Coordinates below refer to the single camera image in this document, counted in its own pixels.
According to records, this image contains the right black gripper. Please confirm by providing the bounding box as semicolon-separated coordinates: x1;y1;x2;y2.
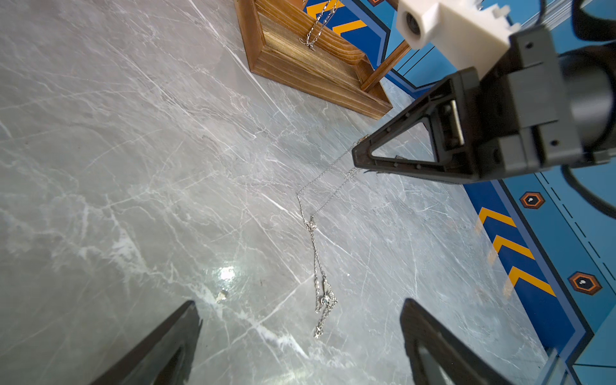
351;27;615;184

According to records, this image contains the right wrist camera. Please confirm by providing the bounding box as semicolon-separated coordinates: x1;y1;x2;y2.
396;0;521;80

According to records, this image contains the silver chain necklace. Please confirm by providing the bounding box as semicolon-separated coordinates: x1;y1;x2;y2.
294;134;372;339

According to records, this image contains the silver necklace on stand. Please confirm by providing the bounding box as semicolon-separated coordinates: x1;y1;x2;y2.
299;0;341;52

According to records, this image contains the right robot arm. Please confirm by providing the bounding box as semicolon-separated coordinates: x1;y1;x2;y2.
352;1;615;184

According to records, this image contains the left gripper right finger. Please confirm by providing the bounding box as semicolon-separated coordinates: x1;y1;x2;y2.
400;298;510;384

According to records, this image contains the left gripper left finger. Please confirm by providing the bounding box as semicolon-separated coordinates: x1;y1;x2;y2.
93;300;202;384

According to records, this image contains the wooden jewelry display stand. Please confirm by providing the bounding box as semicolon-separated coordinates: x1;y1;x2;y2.
234;0;411;120

